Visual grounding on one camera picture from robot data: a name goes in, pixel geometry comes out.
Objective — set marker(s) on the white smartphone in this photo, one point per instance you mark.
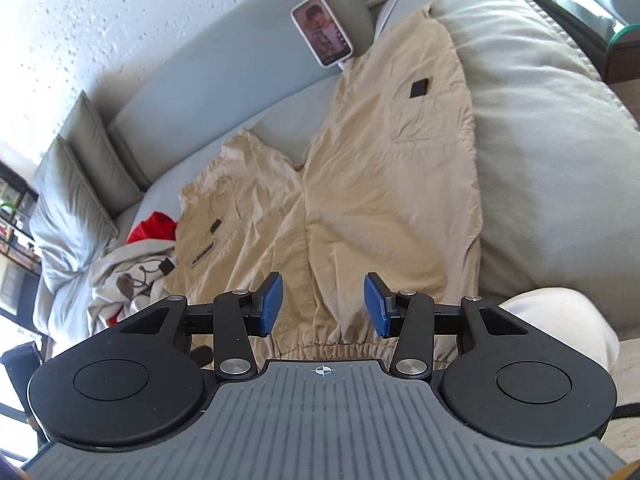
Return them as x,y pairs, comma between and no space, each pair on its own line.
323,34

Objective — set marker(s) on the white trousers knee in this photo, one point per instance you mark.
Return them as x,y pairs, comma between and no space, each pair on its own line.
570,317

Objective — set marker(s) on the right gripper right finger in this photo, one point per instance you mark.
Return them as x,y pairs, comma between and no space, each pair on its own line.
408,317

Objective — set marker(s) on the glass side table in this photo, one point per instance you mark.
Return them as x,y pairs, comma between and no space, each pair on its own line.
606,30

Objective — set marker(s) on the dark shelf unit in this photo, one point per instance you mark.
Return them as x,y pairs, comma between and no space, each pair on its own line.
20,258

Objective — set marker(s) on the red garment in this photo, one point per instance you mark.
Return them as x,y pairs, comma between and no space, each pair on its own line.
152,227

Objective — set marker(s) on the tan khaki jacket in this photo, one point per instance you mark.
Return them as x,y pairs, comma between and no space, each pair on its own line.
389,185

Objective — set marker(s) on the grey sofa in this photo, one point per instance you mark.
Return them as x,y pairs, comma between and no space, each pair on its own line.
250,69

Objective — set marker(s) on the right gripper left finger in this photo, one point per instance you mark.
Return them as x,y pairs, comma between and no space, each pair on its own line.
239,315

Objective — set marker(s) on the light grey seat cushion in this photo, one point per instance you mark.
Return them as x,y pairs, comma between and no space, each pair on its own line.
557,157

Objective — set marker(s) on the grey-green throw pillow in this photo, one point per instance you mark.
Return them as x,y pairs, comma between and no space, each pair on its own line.
85,134
70,225

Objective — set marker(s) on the beige hoodie with bear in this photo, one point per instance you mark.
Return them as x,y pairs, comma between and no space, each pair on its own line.
97,276

